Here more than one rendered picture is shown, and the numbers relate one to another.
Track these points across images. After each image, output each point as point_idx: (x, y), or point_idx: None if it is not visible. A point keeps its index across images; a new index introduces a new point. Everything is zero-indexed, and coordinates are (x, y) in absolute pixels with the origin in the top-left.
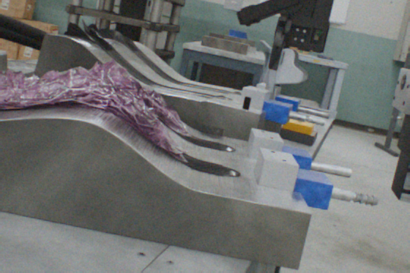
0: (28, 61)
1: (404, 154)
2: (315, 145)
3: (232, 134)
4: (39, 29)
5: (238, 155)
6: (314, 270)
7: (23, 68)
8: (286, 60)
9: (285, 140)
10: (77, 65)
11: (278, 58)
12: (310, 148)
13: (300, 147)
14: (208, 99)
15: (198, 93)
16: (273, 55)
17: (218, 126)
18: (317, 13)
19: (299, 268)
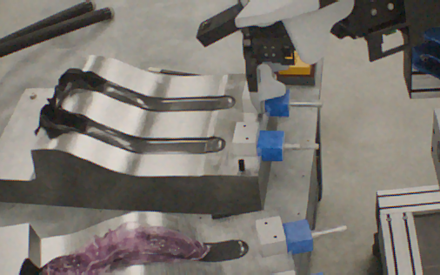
0: (10, 128)
1: (406, 50)
2: (317, 78)
3: (237, 193)
4: None
5: (252, 259)
6: (358, 43)
7: (19, 164)
8: (263, 77)
9: (286, 87)
10: (70, 167)
11: (256, 81)
12: (313, 93)
13: (303, 99)
14: (203, 158)
15: (188, 139)
16: (250, 81)
17: (223, 190)
18: (280, 26)
19: (342, 47)
